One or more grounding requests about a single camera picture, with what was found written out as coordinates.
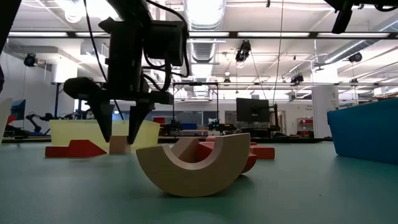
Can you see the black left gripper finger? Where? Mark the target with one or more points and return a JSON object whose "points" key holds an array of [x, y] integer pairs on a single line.
{"points": [[104, 118], [138, 121]]}

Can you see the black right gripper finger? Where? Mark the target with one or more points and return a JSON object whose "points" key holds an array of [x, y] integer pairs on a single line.
{"points": [[341, 21]]}

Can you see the natural wooden cube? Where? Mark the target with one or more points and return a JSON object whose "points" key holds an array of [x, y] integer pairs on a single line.
{"points": [[119, 145]]}

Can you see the red roof-shaped block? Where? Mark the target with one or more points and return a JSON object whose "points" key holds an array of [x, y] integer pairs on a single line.
{"points": [[84, 149]]}

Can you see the long red bar block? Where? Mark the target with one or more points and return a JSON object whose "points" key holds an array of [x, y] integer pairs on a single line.
{"points": [[56, 152]]}

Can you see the red arch block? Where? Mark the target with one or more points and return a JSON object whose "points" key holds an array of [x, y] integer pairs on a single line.
{"points": [[203, 151]]}

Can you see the black background robot arm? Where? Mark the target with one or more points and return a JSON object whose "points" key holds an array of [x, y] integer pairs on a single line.
{"points": [[38, 118]]}

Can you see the red box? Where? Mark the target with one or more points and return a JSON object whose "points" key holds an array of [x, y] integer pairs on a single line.
{"points": [[159, 120]]}

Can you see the translucent yellow plastic bin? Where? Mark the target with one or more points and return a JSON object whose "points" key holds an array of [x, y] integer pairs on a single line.
{"points": [[74, 130]]}

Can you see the blue box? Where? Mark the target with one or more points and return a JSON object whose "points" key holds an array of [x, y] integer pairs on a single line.
{"points": [[189, 126]]}

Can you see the large natural wooden arch block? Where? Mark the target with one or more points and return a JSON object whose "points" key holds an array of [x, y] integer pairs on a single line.
{"points": [[192, 180]]}

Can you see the white column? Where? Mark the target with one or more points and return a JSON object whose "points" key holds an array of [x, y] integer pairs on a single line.
{"points": [[325, 102]]}

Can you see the blue screen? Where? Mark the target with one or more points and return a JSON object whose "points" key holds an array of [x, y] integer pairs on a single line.
{"points": [[18, 110]]}

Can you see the shelf with red bins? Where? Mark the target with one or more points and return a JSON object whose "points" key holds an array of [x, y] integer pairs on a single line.
{"points": [[305, 127]]}

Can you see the blue plastic bin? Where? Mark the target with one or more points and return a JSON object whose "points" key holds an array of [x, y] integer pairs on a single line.
{"points": [[367, 130]]}

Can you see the black monitor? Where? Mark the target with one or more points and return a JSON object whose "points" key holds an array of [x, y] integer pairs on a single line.
{"points": [[252, 110]]}

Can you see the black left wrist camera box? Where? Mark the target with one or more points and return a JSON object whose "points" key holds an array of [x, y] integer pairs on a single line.
{"points": [[166, 42]]}

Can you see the black overhead frame bar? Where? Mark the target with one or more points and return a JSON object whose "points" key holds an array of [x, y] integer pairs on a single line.
{"points": [[280, 34]]}

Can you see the silver ceiling duct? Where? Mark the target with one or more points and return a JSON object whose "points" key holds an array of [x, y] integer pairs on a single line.
{"points": [[203, 49]]}

